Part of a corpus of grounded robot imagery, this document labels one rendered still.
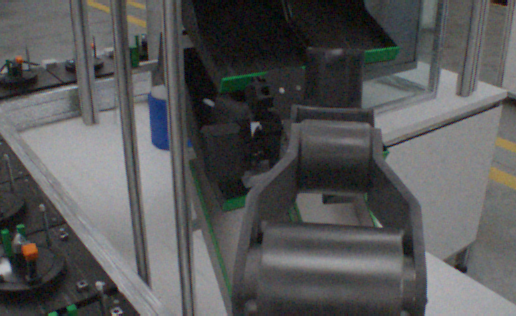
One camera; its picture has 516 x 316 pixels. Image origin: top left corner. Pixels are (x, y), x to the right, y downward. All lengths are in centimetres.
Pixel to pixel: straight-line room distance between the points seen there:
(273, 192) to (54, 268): 77
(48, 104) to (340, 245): 174
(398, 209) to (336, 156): 4
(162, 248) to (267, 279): 103
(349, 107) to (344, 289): 32
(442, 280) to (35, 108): 133
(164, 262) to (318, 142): 94
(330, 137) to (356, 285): 9
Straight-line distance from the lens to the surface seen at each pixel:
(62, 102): 196
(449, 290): 119
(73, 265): 106
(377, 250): 25
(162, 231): 131
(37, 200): 128
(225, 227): 88
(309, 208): 95
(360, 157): 30
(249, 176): 70
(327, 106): 54
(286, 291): 24
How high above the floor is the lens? 158
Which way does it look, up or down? 26 degrees down
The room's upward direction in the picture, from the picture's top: straight up
